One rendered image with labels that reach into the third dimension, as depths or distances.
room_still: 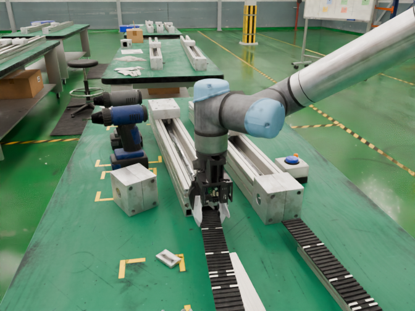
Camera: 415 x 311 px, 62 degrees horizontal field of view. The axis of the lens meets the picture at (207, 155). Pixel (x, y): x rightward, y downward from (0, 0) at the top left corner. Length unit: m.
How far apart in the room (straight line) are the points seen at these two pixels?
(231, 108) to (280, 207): 0.33
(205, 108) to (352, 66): 0.28
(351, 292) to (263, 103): 0.39
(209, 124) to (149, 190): 0.31
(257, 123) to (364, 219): 0.47
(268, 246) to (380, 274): 0.24
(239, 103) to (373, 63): 0.24
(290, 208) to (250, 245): 0.15
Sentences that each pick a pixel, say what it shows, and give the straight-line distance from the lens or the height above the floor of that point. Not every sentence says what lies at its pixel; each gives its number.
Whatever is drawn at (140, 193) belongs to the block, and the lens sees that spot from 0.94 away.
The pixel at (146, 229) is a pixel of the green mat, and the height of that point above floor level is 0.78.
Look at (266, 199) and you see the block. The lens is 0.88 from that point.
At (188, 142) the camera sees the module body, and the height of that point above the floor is 0.86.
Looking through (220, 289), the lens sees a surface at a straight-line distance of 0.69.
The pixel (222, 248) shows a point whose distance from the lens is 0.78.
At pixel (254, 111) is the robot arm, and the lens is 0.65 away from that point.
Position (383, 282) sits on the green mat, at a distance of 0.83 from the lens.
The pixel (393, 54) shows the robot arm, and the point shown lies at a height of 1.22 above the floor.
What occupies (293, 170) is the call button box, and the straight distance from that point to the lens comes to 1.08.
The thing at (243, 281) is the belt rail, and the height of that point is 0.81.
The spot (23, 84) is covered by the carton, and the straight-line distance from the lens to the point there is 4.64.
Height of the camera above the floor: 1.31
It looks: 25 degrees down
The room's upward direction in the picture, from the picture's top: straight up
